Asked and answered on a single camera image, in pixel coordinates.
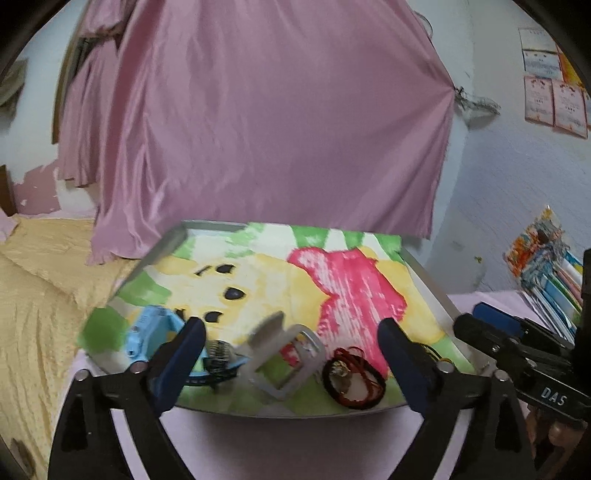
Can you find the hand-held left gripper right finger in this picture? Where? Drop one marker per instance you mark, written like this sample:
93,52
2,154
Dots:
406,369

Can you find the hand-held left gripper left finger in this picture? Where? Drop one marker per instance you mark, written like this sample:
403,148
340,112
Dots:
180,364

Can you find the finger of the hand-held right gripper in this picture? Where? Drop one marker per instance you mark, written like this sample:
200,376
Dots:
496,316
489,344

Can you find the blue wrist watch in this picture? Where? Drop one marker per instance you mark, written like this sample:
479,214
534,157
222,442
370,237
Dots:
152,325

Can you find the metal tray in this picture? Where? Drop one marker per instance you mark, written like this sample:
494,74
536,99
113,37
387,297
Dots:
436,295

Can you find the grey rectangular buckle frame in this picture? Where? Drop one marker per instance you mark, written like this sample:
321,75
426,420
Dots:
295,360

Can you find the person's right hand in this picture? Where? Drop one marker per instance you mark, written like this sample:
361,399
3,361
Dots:
565,436

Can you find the row of books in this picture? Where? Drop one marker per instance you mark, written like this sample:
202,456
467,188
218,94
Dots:
561,290

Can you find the colourful picture book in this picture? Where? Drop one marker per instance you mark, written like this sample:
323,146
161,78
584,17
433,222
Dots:
538,244

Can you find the pink tablecloth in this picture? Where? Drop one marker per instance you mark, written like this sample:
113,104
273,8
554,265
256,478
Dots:
277,447

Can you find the yellow blanket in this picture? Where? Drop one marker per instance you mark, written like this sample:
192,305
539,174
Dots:
37,300

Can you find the wooden headboard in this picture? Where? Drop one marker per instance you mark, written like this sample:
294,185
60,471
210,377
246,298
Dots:
7,189

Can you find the pink hanging sheet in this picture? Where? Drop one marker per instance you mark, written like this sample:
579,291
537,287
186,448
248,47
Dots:
277,115

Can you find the pink window curtain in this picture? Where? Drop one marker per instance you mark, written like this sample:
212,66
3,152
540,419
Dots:
83,115

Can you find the olive green cloth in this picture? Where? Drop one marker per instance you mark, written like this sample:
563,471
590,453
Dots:
11,87

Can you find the pink bordered wall certificate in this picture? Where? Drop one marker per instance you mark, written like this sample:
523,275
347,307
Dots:
539,101
570,108

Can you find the white blue wall paper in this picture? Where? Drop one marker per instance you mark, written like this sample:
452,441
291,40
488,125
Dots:
538,39
541,63

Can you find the orange wall poster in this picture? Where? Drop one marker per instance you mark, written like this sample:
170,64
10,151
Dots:
570,67

